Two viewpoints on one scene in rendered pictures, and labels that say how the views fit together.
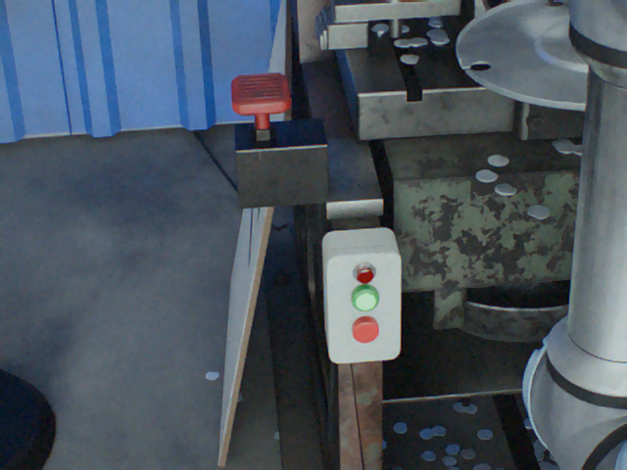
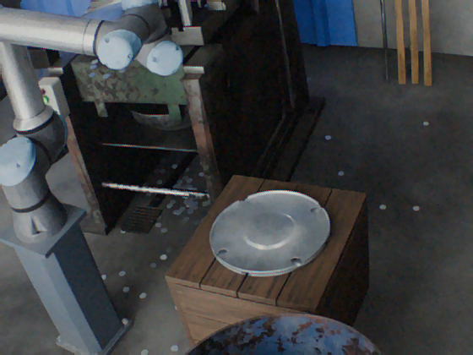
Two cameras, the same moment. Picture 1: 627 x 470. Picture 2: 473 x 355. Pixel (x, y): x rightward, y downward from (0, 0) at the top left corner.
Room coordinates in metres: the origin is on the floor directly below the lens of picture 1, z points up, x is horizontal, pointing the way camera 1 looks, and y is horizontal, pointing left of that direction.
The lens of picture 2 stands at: (-0.14, -1.38, 1.41)
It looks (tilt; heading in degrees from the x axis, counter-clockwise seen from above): 36 degrees down; 32
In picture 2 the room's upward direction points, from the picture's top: 12 degrees counter-clockwise
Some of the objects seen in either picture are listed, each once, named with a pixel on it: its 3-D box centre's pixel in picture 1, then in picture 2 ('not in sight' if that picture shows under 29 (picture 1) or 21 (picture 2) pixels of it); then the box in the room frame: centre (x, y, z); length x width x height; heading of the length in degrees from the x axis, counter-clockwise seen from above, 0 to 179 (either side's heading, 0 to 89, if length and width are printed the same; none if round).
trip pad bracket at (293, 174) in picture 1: (284, 206); (46, 68); (1.17, 0.04, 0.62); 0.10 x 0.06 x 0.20; 94
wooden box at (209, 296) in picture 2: not in sight; (278, 282); (0.90, -0.80, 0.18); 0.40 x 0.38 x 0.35; 1
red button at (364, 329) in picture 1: (365, 329); not in sight; (1.05, -0.04, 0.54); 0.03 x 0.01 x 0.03; 94
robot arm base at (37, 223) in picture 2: not in sight; (35, 209); (0.68, -0.27, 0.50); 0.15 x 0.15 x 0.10
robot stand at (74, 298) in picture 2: not in sight; (68, 284); (0.68, -0.27, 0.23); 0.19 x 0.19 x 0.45; 86
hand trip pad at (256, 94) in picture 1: (262, 119); not in sight; (1.17, 0.06, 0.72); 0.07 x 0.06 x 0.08; 4
